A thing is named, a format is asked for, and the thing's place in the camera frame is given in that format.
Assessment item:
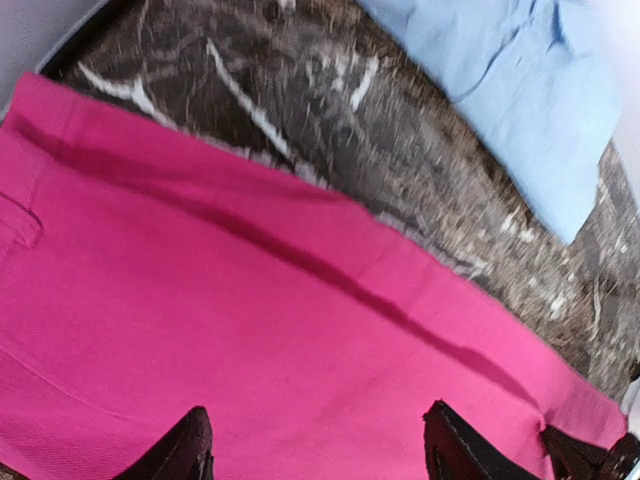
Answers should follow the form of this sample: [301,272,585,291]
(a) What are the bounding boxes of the pink trousers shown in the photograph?
[1,74,627,479]

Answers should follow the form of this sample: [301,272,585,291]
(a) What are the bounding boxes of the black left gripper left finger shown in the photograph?
[116,406,214,480]

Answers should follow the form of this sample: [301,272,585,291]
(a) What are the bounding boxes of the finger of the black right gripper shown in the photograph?
[540,426,611,480]

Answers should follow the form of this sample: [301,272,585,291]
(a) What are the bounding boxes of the folded light blue shirt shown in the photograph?
[364,0,622,244]

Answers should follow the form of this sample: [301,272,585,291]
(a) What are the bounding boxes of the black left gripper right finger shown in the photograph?
[423,400,537,480]

